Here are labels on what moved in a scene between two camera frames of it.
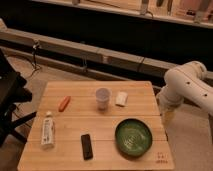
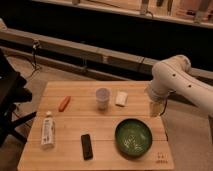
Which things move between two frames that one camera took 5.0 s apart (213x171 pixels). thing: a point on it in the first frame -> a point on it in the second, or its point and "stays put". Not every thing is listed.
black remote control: (87, 147) stays put
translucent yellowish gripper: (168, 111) -> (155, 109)
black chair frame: (13, 90) stays put
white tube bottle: (47, 136) stays put
